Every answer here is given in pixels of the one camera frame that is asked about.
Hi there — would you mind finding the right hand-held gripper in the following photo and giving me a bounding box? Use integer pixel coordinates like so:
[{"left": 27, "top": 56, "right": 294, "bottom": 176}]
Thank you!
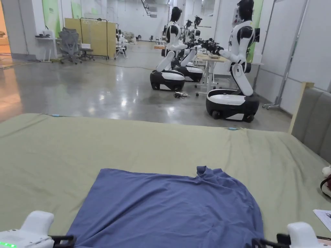
[{"left": 252, "top": 222, "right": 319, "bottom": 248}]

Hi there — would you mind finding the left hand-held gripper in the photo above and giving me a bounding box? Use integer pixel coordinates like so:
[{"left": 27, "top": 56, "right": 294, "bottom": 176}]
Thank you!
[{"left": 0, "top": 210, "right": 77, "bottom": 248}]

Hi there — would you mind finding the white paper sheet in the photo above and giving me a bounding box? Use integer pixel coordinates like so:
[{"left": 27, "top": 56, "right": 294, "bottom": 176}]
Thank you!
[{"left": 313, "top": 209, "right": 331, "bottom": 228}]

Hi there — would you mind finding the blue shirt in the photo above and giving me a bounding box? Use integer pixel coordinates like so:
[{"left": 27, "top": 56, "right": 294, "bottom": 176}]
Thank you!
[{"left": 66, "top": 166, "right": 264, "bottom": 248}]

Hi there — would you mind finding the bed with pale green sheet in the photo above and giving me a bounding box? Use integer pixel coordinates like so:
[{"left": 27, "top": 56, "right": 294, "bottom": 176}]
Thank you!
[{"left": 0, "top": 113, "right": 331, "bottom": 248}]

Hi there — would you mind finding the grey padded headboard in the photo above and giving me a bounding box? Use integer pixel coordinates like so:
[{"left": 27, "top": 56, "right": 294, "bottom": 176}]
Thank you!
[{"left": 288, "top": 82, "right": 331, "bottom": 164}]

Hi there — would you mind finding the white black humanoid wheeled robot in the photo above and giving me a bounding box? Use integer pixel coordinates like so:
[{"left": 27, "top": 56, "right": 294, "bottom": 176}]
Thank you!
[
  {"left": 178, "top": 15, "right": 204, "bottom": 82},
  {"left": 201, "top": 0, "right": 261, "bottom": 123},
  {"left": 150, "top": 7, "right": 188, "bottom": 91}
]

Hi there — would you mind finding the dark office chair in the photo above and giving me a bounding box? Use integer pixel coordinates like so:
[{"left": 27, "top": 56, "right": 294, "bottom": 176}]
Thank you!
[{"left": 80, "top": 43, "right": 95, "bottom": 61}]

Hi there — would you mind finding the wooden table with white legs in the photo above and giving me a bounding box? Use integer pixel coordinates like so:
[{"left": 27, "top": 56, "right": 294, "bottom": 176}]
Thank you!
[{"left": 194, "top": 53, "right": 265, "bottom": 97}]

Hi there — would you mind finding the grey office chair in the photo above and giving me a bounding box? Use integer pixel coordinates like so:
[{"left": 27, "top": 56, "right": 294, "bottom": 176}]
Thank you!
[{"left": 59, "top": 27, "right": 83, "bottom": 65}]

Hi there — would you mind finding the white desk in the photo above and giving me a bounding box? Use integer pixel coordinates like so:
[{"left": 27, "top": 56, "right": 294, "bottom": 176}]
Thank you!
[{"left": 35, "top": 30, "right": 62, "bottom": 63}]

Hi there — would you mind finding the beige folding screen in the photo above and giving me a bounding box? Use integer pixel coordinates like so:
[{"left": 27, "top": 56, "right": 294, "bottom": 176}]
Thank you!
[{"left": 64, "top": 17, "right": 116, "bottom": 60}]

